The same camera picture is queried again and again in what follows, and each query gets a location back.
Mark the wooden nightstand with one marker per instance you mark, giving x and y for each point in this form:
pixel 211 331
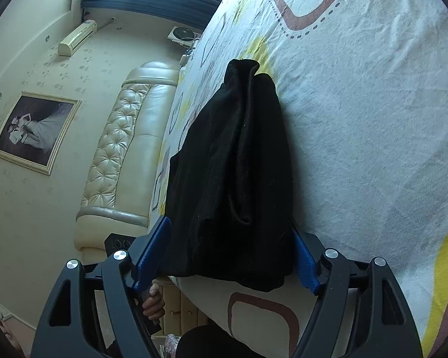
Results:
pixel 179 305

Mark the black pants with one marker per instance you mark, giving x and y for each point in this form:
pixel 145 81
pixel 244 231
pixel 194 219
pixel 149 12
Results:
pixel 227 175

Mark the framed wall photograph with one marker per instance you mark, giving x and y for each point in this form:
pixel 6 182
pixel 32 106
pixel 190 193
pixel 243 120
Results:
pixel 33 130

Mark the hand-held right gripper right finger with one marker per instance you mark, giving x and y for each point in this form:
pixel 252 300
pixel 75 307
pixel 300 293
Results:
pixel 306 264

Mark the white air conditioner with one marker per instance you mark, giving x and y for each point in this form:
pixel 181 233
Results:
pixel 76 37

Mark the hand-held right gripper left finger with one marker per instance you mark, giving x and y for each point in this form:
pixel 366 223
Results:
pixel 153 253

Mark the cream tufted leather headboard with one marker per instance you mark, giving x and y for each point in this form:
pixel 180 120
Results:
pixel 127 149

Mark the bed with printed sheet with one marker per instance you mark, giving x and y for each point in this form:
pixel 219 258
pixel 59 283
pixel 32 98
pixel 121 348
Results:
pixel 358 119

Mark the white fan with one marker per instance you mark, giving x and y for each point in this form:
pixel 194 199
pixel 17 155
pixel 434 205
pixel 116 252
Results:
pixel 183 34

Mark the person's dark clothing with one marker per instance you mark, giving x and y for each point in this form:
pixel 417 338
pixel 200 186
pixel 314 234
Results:
pixel 209 345

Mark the pink plastic bag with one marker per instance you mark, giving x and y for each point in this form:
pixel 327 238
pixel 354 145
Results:
pixel 171 346

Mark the dark blue curtain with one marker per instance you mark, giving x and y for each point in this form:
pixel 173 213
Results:
pixel 142 2

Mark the person's left hand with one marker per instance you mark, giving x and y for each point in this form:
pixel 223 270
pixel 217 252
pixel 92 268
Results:
pixel 153 304

